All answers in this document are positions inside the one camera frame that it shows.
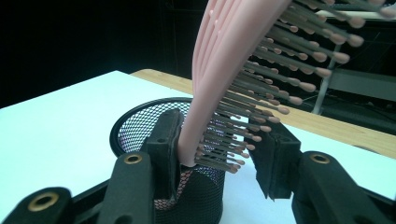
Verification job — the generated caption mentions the pink hairbrush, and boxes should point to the pink hairbrush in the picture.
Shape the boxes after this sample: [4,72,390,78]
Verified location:
[177,0,396,175]

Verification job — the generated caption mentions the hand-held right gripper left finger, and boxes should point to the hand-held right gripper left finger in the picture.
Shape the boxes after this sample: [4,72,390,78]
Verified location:
[96,107,185,224]

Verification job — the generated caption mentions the black mesh pen cup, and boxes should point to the black mesh pen cup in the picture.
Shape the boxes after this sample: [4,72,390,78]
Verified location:
[109,96,250,224]

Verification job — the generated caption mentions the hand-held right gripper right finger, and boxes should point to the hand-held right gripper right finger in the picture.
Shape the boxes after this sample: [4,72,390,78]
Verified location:
[247,120,395,224]

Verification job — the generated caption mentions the white metal desk frame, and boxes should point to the white metal desk frame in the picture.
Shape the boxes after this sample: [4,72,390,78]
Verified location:
[311,8,396,116]

